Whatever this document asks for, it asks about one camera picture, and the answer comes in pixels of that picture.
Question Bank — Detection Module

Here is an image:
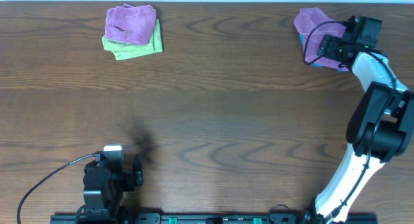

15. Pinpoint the left black cable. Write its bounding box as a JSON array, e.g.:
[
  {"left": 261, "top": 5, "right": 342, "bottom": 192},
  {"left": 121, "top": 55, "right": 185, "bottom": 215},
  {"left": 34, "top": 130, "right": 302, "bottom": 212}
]
[{"left": 16, "top": 153, "right": 98, "bottom": 224}]

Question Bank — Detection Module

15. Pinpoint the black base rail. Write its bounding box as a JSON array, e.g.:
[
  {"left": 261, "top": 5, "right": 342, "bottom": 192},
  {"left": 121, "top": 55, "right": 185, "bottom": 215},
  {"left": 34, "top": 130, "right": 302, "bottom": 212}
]
[{"left": 50, "top": 213, "right": 378, "bottom": 224}]

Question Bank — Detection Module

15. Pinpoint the folded green cloth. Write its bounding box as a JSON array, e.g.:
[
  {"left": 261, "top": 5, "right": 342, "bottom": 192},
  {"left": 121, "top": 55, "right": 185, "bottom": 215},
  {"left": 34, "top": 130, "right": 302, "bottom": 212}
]
[{"left": 102, "top": 19, "right": 163, "bottom": 61}]

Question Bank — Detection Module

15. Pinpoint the purple microfiber cloth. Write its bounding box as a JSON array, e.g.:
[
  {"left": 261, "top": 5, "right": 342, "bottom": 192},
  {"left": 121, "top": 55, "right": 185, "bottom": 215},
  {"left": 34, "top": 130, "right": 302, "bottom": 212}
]
[{"left": 293, "top": 7, "right": 352, "bottom": 72}]

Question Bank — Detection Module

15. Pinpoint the blue microfiber cloth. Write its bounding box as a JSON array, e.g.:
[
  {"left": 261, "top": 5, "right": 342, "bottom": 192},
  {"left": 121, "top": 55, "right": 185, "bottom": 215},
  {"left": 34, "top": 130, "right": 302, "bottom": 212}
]
[{"left": 299, "top": 34, "right": 349, "bottom": 73}]

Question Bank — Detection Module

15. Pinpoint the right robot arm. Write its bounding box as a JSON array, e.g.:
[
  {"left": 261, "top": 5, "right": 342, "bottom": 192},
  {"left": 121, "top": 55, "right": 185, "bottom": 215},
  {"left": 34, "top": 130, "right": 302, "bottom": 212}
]
[{"left": 297, "top": 34, "right": 413, "bottom": 223}]

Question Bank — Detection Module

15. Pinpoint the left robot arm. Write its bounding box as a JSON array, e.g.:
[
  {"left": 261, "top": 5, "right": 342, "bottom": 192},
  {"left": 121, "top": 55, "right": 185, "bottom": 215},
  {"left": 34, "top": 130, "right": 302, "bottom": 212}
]
[{"left": 75, "top": 151, "right": 144, "bottom": 223}]

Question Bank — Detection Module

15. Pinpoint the folded purple cloth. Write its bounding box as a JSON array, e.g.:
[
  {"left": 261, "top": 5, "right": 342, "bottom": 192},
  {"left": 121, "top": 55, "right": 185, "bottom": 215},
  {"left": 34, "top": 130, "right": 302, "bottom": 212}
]
[{"left": 104, "top": 3, "right": 157, "bottom": 45}]

